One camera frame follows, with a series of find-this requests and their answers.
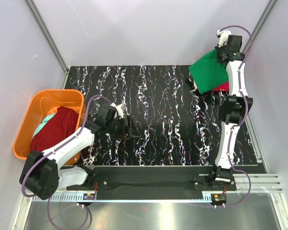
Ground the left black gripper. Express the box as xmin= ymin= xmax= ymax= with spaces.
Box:
xmin=106 ymin=115 xmax=140 ymax=139

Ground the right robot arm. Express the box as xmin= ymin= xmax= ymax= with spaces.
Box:
xmin=208 ymin=30 xmax=253 ymax=190

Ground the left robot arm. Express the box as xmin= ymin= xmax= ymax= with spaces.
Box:
xmin=19 ymin=103 xmax=132 ymax=200

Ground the folded red t shirt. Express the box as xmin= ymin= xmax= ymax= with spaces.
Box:
xmin=194 ymin=81 xmax=230 ymax=92

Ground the black marbled table mat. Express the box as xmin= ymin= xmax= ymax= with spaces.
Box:
xmin=37 ymin=65 xmax=266 ymax=174

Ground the dark red t shirt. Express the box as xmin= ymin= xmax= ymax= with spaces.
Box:
xmin=30 ymin=106 xmax=79 ymax=152

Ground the mint green t shirt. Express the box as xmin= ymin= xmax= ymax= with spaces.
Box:
xmin=33 ymin=113 xmax=55 ymax=137

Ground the orange plastic bin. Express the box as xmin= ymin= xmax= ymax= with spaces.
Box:
xmin=12 ymin=89 xmax=86 ymax=160

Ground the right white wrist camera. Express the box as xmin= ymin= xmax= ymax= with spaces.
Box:
xmin=216 ymin=30 xmax=231 ymax=47

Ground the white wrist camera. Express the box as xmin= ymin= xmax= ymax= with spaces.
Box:
xmin=216 ymin=30 xmax=231 ymax=47
xmin=110 ymin=103 xmax=127 ymax=119

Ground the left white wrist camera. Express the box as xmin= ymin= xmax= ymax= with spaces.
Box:
xmin=110 ymin=103 xmax=127 ymax=119

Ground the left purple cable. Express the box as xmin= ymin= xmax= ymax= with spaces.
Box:
xmin=20 ymin=94 xmax=116 ymax=229

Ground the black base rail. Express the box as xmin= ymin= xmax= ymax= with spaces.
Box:
xmin=67 ymin=166 xmax=237 ymax=202

